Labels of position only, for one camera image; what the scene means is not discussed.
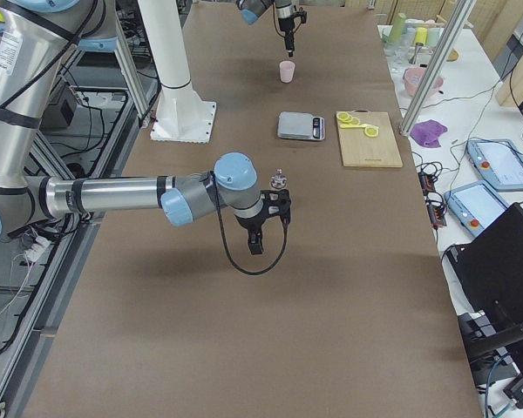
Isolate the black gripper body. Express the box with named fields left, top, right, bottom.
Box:
left=275, top=3, right=295, bottom=35
left=237, top=213, right=266, bottom=237

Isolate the pink plastic cup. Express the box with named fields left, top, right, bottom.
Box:
left=279, top=60, right=295, bottom=84

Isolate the glass sauce bottle metal cap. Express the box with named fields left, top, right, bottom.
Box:
left=269, top=168, right=288, bottom=191

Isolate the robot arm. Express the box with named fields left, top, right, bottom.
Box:
left=235, top=0, right=306, bottom=57
left=0, top=1, right=269, bottom=254

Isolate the digital kitchen scale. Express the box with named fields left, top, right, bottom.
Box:
left=277, top=111, right=325, bottom=141

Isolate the green cup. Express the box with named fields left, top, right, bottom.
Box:
left=388, top=12, right=406, bottom=44

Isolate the yellow cup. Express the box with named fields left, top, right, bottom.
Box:
left=414, top=27, right=428, bottom=46

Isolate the yellow plastic knife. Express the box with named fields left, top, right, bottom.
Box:
left=339, top=124, right=368, bottom=129

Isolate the lemon slice front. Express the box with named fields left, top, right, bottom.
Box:
left=363, top=125, right=379, bottom=138

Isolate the bamboo cutting board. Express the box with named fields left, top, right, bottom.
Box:
left=336, top=111, right=403, bottom=168

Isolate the pink bowl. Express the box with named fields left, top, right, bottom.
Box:
left=403, top=67, right=445, bottom=98

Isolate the purple cloth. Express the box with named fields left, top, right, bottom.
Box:
left=411, top=119, right=448, bottom=148

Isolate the white power strip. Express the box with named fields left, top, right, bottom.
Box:
left=24, top=236, right=51, bottom=264

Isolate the teach pendant near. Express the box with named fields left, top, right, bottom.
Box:
left=444, top=180, right=509, bottom=237

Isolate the teach pendant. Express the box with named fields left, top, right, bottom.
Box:
left=444, top=180, right=509, bottom=237
left=466, top=139, right=523, bottom=192

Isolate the teach pendant far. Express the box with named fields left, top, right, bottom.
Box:
left=466, top=139, right=523, bottom=192

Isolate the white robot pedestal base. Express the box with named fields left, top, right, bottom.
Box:
left=139, top=0, right=216, bottom=144

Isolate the aluminium frame post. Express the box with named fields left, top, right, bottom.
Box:
left=399, top=0, right=476, bottom=137

